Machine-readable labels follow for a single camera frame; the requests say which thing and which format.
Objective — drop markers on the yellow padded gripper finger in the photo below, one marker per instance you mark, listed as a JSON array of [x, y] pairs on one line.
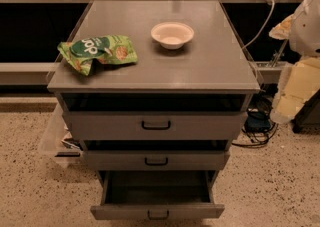
[[282, 30]]

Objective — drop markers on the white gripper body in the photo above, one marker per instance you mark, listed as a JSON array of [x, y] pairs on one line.
[[306, 29]]

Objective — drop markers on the grey bottom drawer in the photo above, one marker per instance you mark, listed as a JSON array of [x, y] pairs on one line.
[[157, 195]]

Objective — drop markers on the grey drawer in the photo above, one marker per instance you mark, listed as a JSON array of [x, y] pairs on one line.
[[153, 116], [156, 155], [157, 195]]

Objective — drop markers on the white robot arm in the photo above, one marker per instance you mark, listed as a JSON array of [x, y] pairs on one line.
[[304, 37]]

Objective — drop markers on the grey drawer cabinet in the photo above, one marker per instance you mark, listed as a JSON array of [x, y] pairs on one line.
[[211, 63]]

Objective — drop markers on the grey middle drawer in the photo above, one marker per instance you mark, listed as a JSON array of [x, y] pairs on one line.
[[156, 155]]

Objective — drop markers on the grey top drawer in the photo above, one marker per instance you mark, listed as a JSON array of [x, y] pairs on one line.
[[153, 116]]

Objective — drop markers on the metal diagonal rod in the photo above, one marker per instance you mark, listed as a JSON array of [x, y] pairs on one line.
[[277, 55]]

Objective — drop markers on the dark cabinet at right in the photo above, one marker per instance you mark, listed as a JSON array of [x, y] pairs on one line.
[[309, 115]]

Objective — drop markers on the white paper bowl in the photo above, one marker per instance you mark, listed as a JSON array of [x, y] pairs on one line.
[[172, 35]]

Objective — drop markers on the green snack bag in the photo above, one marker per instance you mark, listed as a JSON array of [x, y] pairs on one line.
[[107, 50]]

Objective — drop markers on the clear plastic storage box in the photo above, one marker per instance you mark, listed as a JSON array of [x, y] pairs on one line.
[[51, 142]]

